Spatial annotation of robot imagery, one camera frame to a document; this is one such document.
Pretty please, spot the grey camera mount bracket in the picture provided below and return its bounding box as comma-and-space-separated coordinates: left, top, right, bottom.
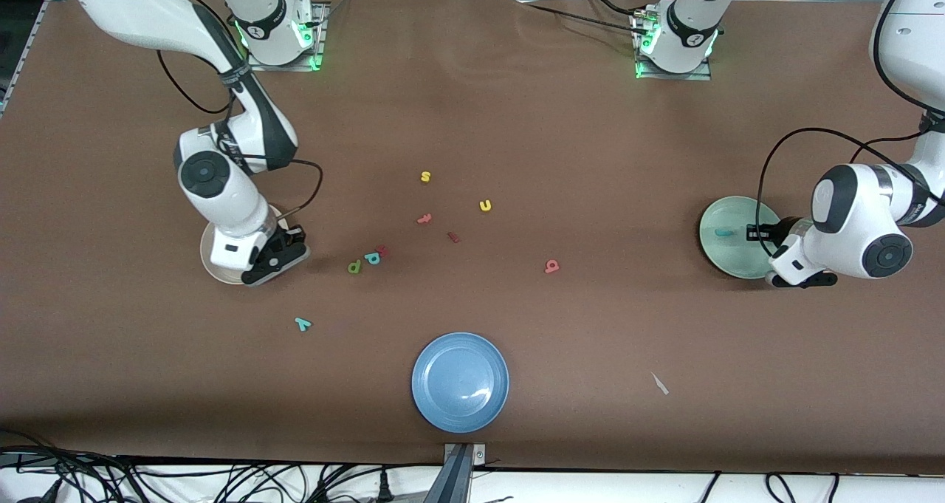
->
425, 442, 487, 503

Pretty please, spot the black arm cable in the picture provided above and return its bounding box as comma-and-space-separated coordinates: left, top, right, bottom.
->
755, 0, 945, 256
157, 45, 324, 219

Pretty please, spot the blue plate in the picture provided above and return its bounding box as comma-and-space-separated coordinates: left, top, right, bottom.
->
411, 332, 510, 434

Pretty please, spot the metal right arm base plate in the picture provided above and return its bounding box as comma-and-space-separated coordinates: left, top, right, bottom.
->
245, 2, 327, 72

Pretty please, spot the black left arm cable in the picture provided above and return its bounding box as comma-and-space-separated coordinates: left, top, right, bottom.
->
755, 0, 945, 256

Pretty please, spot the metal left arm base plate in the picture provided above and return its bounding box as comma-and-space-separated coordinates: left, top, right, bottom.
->
631, 12, 713, 81

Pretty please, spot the black cable on table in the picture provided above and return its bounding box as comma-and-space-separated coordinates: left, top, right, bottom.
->
526, 2, 647, 32
587, 0, 652, 16

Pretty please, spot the brown table cover sheet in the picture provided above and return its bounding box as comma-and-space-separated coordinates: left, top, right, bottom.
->
0, 0, 945, 476

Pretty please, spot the beige brown plate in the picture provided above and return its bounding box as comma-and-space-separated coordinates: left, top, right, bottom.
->
200, 204, 289, 285

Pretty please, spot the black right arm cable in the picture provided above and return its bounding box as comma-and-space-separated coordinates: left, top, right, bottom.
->
157, 45, 324, 219

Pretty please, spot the light green plate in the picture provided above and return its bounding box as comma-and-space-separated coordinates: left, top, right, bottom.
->
699, 196, 783, 280

